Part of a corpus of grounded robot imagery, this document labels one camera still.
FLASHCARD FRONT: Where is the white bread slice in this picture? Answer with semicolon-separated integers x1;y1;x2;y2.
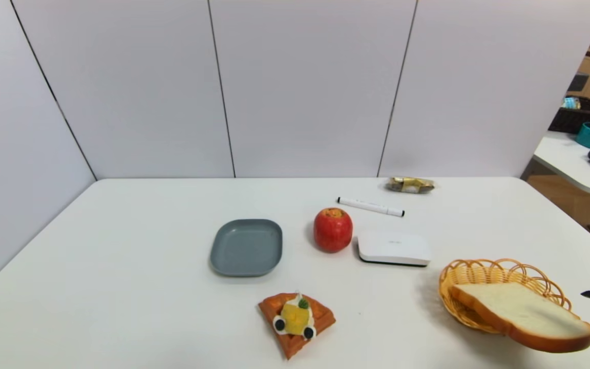
449;282;590;354

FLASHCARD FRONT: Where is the grey-blue square dish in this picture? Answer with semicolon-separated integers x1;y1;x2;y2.
209;219;283;278

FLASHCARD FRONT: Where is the red apple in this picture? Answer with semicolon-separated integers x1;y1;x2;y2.
313;207;353;253

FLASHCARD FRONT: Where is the white marker with black cap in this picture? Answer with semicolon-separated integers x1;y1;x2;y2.
337;197;406;218

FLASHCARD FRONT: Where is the gold foil snack packet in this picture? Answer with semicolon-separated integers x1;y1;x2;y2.
386;176;436;194

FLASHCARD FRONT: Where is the flat white plastic box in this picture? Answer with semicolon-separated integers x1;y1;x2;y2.
357;231;432;268

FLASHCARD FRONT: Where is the waffle slice with fruit topping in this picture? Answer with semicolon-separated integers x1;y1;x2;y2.
258;291;336;361

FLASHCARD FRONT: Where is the yellow wicker basket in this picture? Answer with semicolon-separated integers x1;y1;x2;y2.
438;258;572;334

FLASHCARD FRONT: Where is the white side table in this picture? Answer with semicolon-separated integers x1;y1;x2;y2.
533;131;590;198

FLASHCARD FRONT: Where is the black woven storage basket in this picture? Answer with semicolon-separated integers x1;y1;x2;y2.
549;95;590;135

